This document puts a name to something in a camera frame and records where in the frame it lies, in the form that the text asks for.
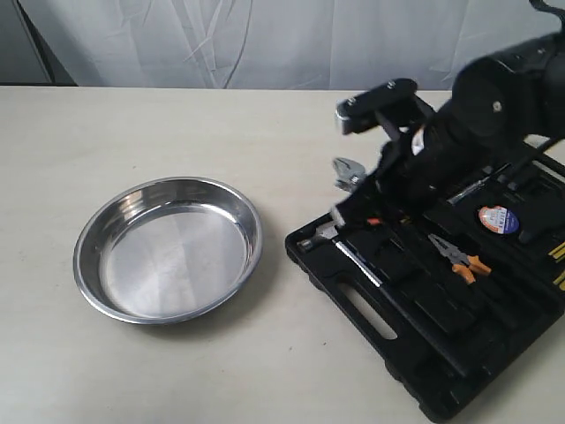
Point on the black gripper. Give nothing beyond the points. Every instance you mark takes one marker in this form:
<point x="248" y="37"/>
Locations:
<point x="416" y="166"/>

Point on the adjustable steel wrench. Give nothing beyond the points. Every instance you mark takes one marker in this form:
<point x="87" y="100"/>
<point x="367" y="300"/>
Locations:
<point x="349" y="173"/>

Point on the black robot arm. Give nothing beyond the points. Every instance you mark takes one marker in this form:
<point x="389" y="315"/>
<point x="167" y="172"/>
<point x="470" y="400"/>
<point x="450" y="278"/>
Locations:
<point x="496" y="101"/>

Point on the black plastic tool case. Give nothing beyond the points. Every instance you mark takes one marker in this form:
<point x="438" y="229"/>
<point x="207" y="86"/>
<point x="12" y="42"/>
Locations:
<point x="445" y="341"/>

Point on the orange handled pliers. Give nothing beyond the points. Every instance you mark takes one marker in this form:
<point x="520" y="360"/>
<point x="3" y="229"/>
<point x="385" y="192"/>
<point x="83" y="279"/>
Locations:
<point x="468" y="267"/>

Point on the round tape measure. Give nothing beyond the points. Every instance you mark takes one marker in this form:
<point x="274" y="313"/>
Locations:
<point x="498" y="220"/>

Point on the steel claw hammer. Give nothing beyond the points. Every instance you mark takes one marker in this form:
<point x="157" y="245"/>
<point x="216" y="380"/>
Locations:
<point x="328" y="232"/>

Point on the white backdrop curtain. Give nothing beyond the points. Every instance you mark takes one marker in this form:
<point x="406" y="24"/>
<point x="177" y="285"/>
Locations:
<point x="340" y="45"/>

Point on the round steel tray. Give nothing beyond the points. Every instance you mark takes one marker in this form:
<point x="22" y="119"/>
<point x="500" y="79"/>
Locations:
<point x="168" y="250"/>

